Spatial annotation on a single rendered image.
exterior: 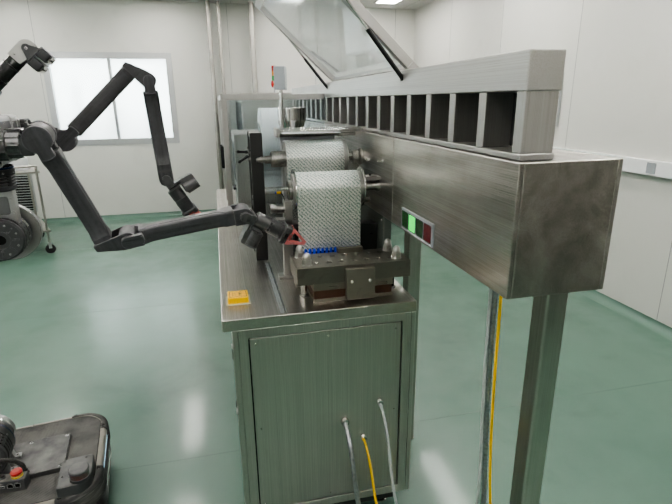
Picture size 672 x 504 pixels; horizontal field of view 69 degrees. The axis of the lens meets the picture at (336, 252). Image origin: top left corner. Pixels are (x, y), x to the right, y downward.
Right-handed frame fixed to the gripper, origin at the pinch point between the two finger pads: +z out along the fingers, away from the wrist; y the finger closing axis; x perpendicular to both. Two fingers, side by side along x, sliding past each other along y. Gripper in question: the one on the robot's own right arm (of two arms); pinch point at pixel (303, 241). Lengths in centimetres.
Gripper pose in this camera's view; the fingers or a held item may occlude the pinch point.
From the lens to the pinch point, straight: 181.8
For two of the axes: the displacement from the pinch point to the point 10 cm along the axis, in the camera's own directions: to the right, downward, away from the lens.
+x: 4.8, -8.6, -1.4
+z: 8.4, 4.2, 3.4
